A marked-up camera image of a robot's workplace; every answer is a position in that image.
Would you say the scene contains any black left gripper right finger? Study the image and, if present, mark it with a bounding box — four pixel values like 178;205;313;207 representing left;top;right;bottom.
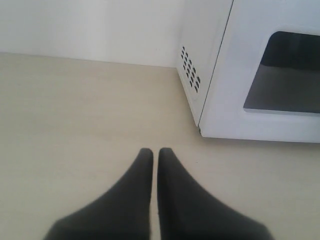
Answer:
157;147;273;240

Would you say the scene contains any white microwave door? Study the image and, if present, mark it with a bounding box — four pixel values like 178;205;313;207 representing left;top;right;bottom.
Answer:
199;0;320;143

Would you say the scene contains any white Midea microwave body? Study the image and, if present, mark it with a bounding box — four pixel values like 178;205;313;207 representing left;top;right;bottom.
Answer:
176;0;234;126

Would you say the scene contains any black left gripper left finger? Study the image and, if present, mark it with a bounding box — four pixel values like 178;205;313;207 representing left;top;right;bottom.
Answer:
44;148;153;240

